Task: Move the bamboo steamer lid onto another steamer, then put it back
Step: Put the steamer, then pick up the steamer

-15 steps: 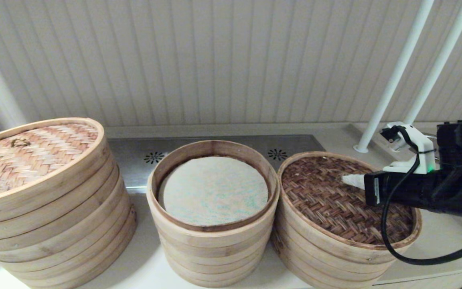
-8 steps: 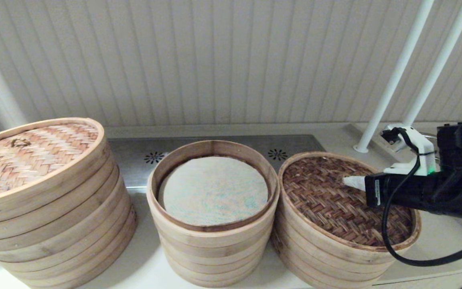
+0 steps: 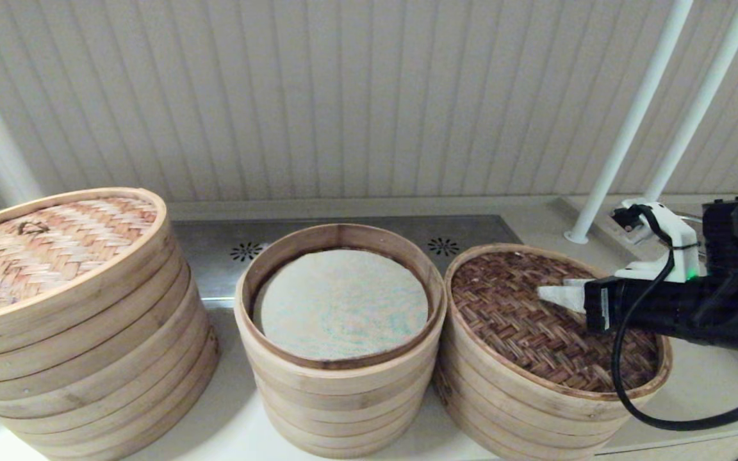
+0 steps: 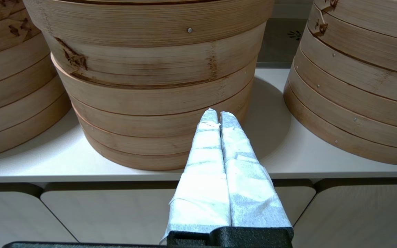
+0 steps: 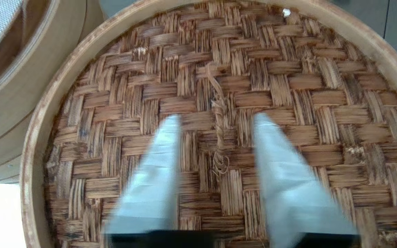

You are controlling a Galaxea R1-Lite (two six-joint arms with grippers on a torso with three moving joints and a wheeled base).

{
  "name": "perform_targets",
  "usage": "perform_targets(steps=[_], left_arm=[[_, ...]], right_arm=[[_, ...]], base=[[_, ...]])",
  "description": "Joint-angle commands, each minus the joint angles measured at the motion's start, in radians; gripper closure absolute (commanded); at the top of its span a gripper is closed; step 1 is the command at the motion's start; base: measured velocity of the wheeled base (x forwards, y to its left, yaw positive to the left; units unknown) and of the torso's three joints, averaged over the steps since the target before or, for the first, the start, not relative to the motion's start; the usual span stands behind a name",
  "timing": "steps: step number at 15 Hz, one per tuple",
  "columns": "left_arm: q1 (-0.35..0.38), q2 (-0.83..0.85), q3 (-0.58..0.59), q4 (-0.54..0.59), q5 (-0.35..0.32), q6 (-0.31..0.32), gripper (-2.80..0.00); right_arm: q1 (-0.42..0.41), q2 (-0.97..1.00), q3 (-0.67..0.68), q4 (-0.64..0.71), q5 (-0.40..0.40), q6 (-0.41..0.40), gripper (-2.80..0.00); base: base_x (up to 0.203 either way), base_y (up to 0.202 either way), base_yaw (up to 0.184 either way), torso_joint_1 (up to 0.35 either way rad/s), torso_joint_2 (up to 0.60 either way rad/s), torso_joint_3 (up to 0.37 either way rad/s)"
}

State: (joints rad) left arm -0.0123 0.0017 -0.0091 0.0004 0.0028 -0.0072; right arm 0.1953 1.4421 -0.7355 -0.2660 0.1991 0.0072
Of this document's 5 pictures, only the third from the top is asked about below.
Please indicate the large light bamboo steamer stack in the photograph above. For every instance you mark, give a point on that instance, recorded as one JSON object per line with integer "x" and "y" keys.
{"x": 106, "y": 384}

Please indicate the large light woven steamer lid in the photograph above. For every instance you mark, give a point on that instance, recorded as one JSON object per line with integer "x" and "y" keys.
{"x": 42, "y": 250}

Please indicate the white cloth steamer liner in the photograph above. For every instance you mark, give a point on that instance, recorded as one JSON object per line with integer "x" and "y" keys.
{"x": 343, "y": 307}

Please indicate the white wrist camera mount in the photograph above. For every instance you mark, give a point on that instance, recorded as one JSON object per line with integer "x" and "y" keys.
{"x": 681, "y": 234}

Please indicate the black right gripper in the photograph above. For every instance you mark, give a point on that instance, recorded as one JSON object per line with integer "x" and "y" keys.
{"x": 651, "y": 310}

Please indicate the dark woven bamboo steamer lid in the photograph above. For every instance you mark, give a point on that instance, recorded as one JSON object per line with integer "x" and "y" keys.
{"x": 523, "y": 333}

